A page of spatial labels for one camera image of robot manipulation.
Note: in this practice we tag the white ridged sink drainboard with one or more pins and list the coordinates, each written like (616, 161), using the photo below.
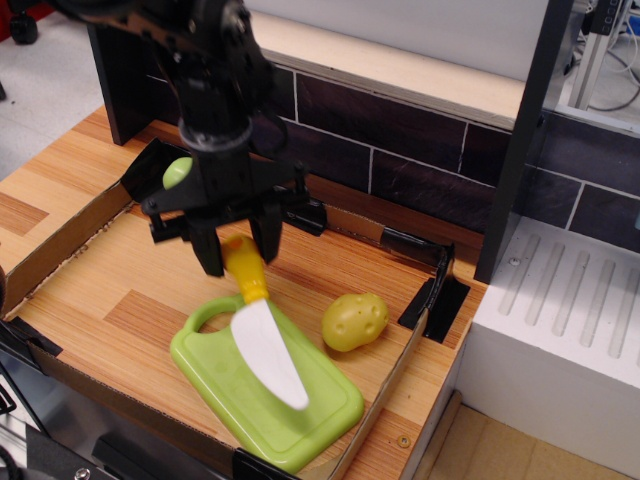
(553, 349)

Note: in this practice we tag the green toy pear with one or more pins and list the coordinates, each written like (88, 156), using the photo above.
(177, 171)

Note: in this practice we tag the dark shelf frame with ledge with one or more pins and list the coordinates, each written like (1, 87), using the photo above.
(390, 134)

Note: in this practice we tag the aluminium profile post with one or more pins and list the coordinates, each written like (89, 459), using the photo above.
(605, 20)

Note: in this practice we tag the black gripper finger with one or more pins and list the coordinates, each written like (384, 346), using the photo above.
(266, 227)
(206, 245)

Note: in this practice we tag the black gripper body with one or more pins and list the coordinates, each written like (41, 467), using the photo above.
(223, 187)

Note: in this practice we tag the cardboard fence with black tape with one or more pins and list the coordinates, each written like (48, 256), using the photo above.
(83, 271)

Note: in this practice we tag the yellow handled white toy knife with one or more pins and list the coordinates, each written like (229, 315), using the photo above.
(254, 328)

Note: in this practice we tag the yellow toy potato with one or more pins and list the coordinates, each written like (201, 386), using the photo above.
(354, 320)

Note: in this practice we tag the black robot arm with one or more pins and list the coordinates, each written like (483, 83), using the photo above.
(207, 52)

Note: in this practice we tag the black caster wheel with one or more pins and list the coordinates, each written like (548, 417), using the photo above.
(23, 28)

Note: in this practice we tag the green plastic cutting board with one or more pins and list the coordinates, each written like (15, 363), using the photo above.
(265, 426)

